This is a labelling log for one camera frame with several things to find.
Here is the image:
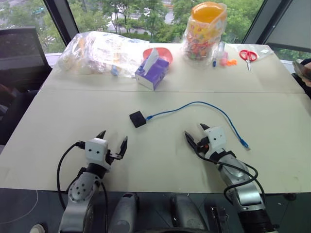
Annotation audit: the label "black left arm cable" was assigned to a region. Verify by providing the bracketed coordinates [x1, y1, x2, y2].
[56, 140, 86, 212]

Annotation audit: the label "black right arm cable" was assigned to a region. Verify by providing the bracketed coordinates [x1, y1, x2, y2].
[195, 151, 267, 205]

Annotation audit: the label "clear plastic bag with packets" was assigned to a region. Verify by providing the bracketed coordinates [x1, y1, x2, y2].
[57, 31, 150, 79]

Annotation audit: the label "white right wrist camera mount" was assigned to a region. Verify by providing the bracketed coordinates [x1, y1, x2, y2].
[203, 126, 227, 156]

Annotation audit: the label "bystander dark clothing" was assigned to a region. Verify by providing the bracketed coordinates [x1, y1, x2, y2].
[292, 72, 311, 100]

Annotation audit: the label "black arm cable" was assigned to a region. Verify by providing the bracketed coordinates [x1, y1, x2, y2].
[195, 151, 267, 205]
[56, 140, 86, 212]

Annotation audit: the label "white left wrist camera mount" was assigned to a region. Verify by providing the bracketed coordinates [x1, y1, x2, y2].
[85, 137, 112, 172]

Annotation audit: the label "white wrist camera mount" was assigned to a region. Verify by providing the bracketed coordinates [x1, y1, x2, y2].
[203, 126, 227, 156]
[85, 137, 112, 172]

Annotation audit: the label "thin white floor wire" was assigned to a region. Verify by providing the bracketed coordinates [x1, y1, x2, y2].
[0, 189, 39, 225]

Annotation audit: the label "black window frame post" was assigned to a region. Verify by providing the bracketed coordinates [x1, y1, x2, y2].
[43, 0, 80, 47]
[242, 0, 311, 53]

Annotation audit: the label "dark smartphone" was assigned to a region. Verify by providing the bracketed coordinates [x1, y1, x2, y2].
[292, 60, 311, 81]

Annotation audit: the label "grey rounded robot leg shape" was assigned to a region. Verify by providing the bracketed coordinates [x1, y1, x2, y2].
[169, 194, 207, 231]
[113, 192, 139, 231]

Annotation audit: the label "bystander hand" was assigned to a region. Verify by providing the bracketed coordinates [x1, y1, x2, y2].
[301, 58, 311, 88]

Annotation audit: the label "blue cable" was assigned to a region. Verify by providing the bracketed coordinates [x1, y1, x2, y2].
[145, 101, 252, 152]

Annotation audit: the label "red handled scissors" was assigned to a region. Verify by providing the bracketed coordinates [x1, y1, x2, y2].
[239, 49, 258, 72]

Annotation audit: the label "white shoe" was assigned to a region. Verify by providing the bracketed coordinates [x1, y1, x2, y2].
[30, 223, 46, 233]

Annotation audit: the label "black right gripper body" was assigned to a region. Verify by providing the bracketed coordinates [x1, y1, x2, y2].
[196, 136, 211, 155]

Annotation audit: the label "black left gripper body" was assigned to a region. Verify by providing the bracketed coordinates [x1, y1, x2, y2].
[105, 150, 122, 166]

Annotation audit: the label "black bracket under table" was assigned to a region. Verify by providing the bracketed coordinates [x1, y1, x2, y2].
[209, 206, 229, 233]

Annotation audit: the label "purple tissue box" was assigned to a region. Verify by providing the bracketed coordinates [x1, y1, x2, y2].
[134, 47, 170, 92]

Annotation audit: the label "candy jar with orange lid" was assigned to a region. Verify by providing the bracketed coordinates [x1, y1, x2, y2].
[180, 1, 228, 67]

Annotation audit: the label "black office chair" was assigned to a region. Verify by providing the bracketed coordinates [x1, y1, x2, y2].
[0, 27, 53, 147]

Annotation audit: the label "small black box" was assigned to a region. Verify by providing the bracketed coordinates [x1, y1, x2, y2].
[129, 110, 147, 129]

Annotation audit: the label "pink plastic bowl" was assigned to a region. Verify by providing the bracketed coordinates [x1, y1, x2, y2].
[142, 47, 174, 67]

